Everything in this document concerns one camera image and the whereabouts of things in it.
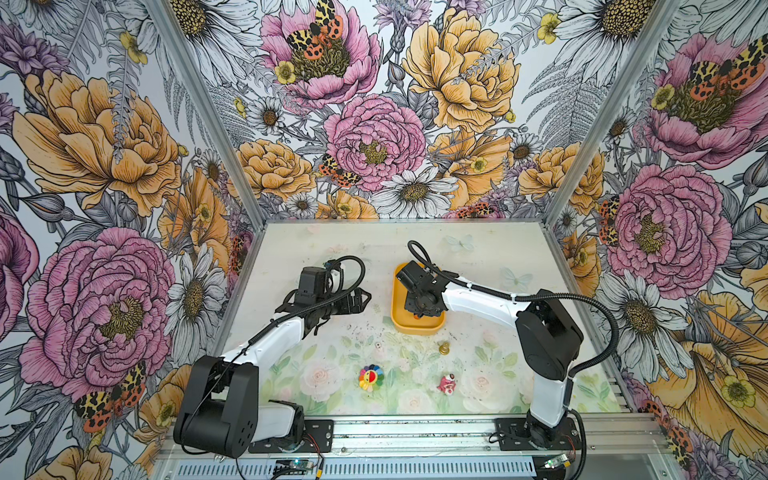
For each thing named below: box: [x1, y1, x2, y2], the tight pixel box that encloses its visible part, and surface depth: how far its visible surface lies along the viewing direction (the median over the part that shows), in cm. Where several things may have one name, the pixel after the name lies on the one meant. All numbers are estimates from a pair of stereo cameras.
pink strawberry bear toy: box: [436, 373, 457, 396], surface depth 80 cm
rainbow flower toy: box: [358, 364, 385, 392], surface depth 84 cm
